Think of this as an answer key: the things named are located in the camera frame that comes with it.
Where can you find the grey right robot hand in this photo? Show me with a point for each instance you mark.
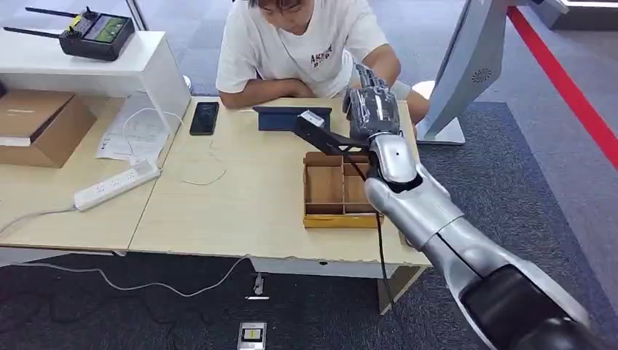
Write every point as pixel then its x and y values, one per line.
pixel 372 113

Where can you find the person's right hand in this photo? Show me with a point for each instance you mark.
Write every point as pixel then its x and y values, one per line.
pixel 300 89

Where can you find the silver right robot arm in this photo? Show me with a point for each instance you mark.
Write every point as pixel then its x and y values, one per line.
pixel 425 207

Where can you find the dark blue tablet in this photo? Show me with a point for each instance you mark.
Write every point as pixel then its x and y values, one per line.
pixel 277 119

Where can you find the person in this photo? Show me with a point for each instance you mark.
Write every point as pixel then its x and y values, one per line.
pixel 299 43

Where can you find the wooden compartment box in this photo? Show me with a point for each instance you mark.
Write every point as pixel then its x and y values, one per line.
pixel 319 188

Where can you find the black smartphone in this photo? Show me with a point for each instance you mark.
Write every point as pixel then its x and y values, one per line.
pixel 204 118

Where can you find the white display stand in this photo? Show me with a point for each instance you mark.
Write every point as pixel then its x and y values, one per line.
pixel 471 58

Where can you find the pale wooden desk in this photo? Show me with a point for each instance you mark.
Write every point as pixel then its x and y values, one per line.
pixel 48 203
pixel 251 203

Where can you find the white paper sheets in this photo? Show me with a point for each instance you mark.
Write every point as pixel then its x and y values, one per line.
pixel 145 130

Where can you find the white desk riser shelf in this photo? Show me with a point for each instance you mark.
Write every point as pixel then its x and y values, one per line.
pixel 120 65

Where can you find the red floor tape stripe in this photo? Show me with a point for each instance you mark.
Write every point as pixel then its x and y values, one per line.
pixel 565 87

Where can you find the grey plug adapter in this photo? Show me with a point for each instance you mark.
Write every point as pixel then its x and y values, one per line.
pixel 259 285

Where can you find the white power strip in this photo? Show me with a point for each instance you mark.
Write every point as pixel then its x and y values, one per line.
pixel 116 184

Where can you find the black remote controller with antennas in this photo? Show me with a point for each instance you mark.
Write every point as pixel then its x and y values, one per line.
pixel 96 38

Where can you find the white plinth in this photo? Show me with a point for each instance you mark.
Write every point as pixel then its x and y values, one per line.
pixel 589 14

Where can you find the silver floor socket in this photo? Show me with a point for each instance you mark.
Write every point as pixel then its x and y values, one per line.
pixel 251 336

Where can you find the brown cardboard box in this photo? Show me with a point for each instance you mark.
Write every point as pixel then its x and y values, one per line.
pixel 48 130

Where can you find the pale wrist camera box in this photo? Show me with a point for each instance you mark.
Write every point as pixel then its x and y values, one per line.
pixel 312 119

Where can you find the black camera bracket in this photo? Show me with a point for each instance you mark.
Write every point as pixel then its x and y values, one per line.
pixel 328 140

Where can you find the grey metal post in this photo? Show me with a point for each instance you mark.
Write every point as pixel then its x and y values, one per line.
pixel 136 14

